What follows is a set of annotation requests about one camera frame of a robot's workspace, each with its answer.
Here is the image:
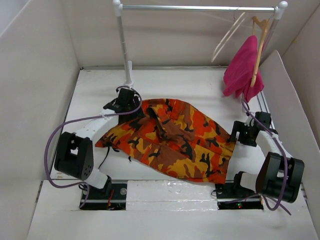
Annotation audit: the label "orange camouflage trousers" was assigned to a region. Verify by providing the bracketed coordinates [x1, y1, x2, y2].
[95, 98, 236, 184]

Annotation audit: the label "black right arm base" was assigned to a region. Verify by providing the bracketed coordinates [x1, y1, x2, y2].
[211, 182, 264, 210]

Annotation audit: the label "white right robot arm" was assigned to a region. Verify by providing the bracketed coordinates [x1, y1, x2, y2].
[229, 111, 305, 203]

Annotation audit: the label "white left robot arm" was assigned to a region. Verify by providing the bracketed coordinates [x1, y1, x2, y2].
[54, 86, 143, 199]

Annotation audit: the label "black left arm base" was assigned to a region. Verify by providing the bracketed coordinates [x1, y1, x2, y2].
[79, 181, 128, 211]

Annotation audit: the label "white plastic hanger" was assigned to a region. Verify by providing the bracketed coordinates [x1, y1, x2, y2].
[211, 12, 247, 63]

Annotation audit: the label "wooden hanger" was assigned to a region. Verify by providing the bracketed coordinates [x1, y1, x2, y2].
[250, 16, 269, 88]

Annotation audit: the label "pink garment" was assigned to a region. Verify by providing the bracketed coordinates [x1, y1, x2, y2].
[223, 35, 264, 102]

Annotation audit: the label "white metal clothes rack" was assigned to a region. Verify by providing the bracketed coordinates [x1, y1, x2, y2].
[112, 0, 288, 103]

